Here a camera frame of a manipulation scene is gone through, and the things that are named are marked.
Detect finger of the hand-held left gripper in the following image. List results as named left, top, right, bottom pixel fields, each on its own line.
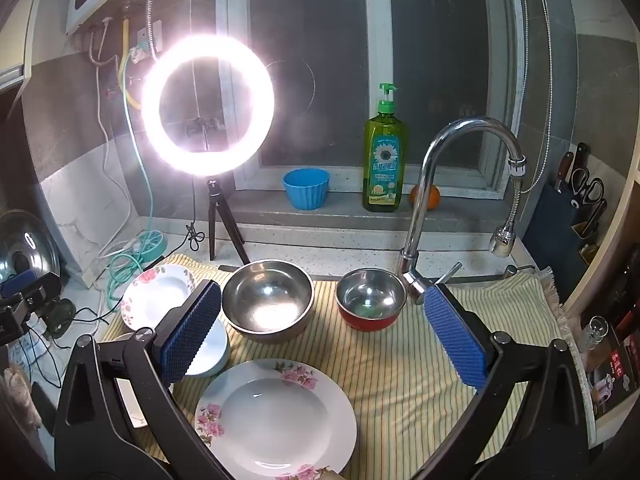
left=0, top=269, right=63, bottom=323

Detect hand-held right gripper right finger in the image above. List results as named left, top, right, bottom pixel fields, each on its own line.
left=422, top=284, right=596, bottom=480

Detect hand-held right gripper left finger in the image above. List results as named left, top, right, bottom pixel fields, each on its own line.
left=52, top=280, right=223, bottom=480

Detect large stainless steel bowl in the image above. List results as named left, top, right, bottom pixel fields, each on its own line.
left=221, top=259, right=316, bottom=344

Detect person's left forearm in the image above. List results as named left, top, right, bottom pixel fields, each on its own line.
left=0, top=360, right=43, bottom=431

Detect yellow striped cloth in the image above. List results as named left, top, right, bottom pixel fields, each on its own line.
left=102, top=252, right=596, bottom=480

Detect small red steel bowl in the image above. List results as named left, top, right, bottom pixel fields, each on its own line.
left=335, top=268, right=408, bottom=332

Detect round teal power strip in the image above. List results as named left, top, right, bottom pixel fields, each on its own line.
left=131, top=230, right=167, bottom=263

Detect black mini tripod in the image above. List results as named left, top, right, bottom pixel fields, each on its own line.
left=206, top=177, right=251, bottom=267

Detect orange fruit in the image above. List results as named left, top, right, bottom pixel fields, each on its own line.
left=410, top=185, right=442, bottom=210

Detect small clear glass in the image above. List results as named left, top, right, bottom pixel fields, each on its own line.
left=580, top=316, right=608, bottom=353

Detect dark knife block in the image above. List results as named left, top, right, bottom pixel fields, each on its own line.
left=522, top=182, right=608, bottom=301

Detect chrome kitchen faucet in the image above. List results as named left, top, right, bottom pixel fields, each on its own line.
left=397, top=117, right=530, bottom=306

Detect printed cardboard box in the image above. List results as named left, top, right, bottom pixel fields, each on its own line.
left=585, top=320, right=640, bottom=413

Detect blue ribbed plastic cup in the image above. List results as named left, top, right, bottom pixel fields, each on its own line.
left=283, top=168, right=332, bottom=211

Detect green dish soap bottle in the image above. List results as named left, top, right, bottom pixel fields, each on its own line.
left=362, top=83, right=403, bottom=212

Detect black kitchen scissors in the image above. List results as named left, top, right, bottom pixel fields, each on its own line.
left=570, top=167, right=606, bottom=208

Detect yellow gas pipe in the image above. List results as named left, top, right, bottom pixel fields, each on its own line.
left=116, top=19, right=147, bottom=111

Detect window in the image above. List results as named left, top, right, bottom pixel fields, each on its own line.
left=227, top=0, right=526, bottom=196

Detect black ring light cable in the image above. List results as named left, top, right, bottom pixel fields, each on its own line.
left=186, top=175, right=206, bottom=252

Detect teal power cable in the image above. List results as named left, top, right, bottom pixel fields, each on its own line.
left=107, top=85, right=166, bottom=306

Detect white power cable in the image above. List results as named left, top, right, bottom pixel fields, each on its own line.
left=94, top=65, right=151, bottom=268

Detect brown handled knife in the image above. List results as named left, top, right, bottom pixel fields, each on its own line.
left=555, top=152, right=575, bottom=194

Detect black handled knife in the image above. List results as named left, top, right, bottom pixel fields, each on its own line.
left=570, top=142, right=591, bottom=181

